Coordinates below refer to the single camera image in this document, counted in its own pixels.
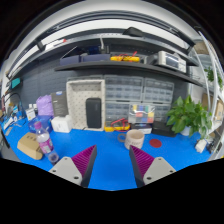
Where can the brown cardboard box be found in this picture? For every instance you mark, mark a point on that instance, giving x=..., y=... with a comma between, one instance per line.
x=29, y=146

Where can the blue plastic container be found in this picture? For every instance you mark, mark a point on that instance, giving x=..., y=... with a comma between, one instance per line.
x=40, y=123

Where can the white power adapter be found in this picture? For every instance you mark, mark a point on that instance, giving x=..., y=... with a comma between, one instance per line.
x=200, y=146

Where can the red round coaster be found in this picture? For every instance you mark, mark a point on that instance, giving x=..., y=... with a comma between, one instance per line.
x=155, y=143

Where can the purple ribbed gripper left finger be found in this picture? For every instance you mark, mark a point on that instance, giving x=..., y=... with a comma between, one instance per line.
x=77, y=169

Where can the dark blue box on shelf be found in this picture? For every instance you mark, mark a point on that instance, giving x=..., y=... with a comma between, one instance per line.
x=88, y=58

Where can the white pegboard tray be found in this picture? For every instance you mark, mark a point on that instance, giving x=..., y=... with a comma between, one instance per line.
x=78, y=91

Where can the green potted plant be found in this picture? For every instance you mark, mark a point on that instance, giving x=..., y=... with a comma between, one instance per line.
x=185, y=113

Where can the black rectangular speaker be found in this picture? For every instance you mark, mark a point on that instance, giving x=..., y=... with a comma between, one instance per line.
x=93, y=112

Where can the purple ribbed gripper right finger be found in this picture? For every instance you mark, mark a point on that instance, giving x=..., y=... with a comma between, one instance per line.
x=146, y=168

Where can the yellow multimeter with red leads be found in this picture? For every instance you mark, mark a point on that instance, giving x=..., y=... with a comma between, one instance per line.
x=120, y=125

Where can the grey wall shelf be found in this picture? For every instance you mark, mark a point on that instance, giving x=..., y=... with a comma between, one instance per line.
x=114, y=65

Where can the dark grey upright box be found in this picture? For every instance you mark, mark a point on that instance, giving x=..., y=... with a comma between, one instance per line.
x=59, y=103

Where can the yellow tool on shelf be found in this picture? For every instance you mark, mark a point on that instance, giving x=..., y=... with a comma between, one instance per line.
x=126, y=57

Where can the black flat box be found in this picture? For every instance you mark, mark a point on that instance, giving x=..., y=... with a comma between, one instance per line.
x=160, y=128

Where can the white instrument on shelf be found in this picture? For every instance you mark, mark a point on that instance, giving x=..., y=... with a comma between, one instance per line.
x=168, y=60

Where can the grey drawer organizer cabinet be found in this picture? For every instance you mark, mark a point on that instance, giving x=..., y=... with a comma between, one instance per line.
x=122, y=91

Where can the clear box with coloured parts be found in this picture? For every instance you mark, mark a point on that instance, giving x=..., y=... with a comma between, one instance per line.
x=139, y=113

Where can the plastic water bottle pink label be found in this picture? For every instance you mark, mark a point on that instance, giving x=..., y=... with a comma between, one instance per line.
x=47, y=147

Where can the white small box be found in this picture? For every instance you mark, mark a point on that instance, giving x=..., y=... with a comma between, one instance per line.
x=62, y=124

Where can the purple plastic bag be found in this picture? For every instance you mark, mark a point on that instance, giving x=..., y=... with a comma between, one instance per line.
x=44, y=105

